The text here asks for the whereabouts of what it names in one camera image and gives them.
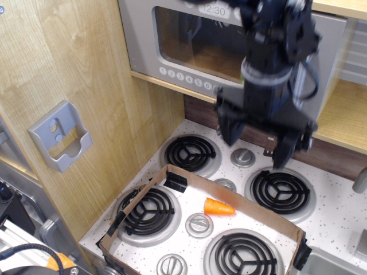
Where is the grey back stove knob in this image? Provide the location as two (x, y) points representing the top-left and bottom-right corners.
(231, 148), (256, 168)

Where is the grey toy sink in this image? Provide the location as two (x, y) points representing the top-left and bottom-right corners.
(298, 247), (366, 275)

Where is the orange object bottom left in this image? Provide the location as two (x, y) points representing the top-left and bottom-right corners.
(46, 253), (75, 272)

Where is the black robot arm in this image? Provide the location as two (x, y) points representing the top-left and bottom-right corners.
(214, 1), (320, 169)

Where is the grey oven door handle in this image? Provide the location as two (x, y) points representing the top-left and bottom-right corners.
(39, 219), (61, 250)

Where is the back right stove burner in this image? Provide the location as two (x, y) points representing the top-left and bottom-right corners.
(244, 167), (317, 223)

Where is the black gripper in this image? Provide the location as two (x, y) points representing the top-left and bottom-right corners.
(214, 61), (318, 168)

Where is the grey front stove knob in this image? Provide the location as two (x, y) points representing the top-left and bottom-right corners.
(157, 254), (188, 275)

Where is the black braided cable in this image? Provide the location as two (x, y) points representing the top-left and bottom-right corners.
(0, 243), (67, 275)

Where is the grey toy faucet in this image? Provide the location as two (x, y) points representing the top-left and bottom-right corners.
(352, 168), (367, 194)

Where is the brown cardboard tray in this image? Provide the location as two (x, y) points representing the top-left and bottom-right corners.
(97, 164), (311, 274)

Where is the orange toy carrot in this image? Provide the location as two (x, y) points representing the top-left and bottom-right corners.
(204, 198), (236, 215)

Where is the grey wall phone holder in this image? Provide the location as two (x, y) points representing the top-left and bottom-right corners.
(28, 100), (93, 172)

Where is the small grey stove knob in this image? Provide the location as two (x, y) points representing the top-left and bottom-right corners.
(214, 178), (237, 192)

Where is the grey toy microwave door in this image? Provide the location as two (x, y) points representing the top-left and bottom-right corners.
(118, 1), (348, 122)

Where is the front right stove burner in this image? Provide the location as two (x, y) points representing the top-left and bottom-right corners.
(203, 229), (285, 275)

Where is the hanging toy spatula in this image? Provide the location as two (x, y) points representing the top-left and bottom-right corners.
(263, 137), (278, 157)

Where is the front left stove burner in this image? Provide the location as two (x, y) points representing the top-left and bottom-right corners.
(118, 186), (182, 248)

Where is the grey centre stove knob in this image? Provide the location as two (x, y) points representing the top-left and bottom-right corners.
(185, 213), (214, 239)

